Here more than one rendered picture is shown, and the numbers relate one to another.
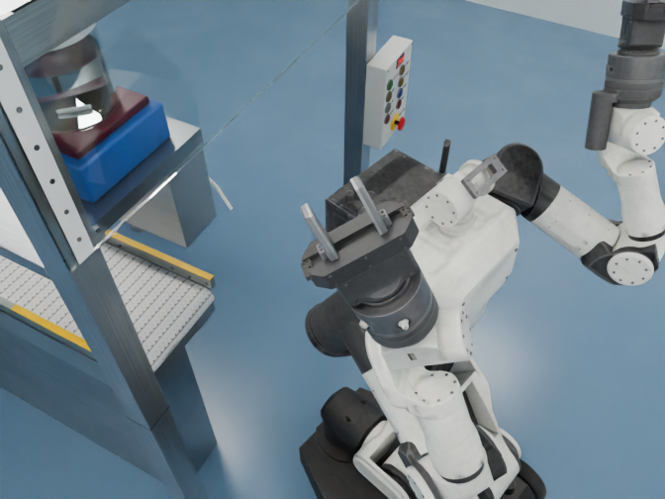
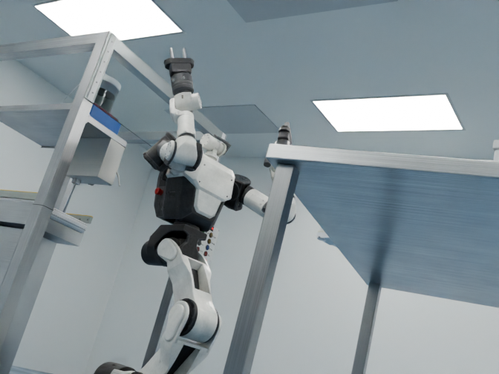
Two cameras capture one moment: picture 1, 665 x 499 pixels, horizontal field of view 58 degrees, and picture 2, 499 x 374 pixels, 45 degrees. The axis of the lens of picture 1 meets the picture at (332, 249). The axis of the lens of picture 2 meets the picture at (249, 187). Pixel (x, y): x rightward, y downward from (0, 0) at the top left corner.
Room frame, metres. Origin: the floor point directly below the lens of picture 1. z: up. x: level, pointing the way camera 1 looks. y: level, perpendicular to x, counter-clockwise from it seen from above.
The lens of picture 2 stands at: (-1.77, -0.70, 0.40)
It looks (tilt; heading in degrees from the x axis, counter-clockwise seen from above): 18 degrees up; 7
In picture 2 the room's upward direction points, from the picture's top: 15 degrees clockwise
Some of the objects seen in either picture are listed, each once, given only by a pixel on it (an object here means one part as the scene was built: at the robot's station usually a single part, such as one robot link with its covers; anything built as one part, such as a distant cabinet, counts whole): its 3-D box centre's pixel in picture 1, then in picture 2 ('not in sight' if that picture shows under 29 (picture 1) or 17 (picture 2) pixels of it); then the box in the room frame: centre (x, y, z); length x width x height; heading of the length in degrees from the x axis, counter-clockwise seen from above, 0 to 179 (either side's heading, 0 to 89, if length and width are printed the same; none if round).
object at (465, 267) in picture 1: (417, 258); (192, 190); (0.75, -0.16, 1.15); 0.34 x 0.30 x 0.36; 137
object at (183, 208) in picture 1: (149, 178); (95, 161); (0.90, 0.36, 1.22); 0.22 x 0.11 x 0.20; 62
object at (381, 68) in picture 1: (387, 93); (200, 246); (1.45, -0.15, 1.05); 0.17 x 0.06 x 0.26; 152
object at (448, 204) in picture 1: (457, 198); (212, 147); (0.71, -0.20, 1.35); 0.10 x 0.07 x 0.09; 137
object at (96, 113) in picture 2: not in sight; (92, 120); (0.83, 0.42, 1.39); 0.21 x 0.20 x 0.09; 152
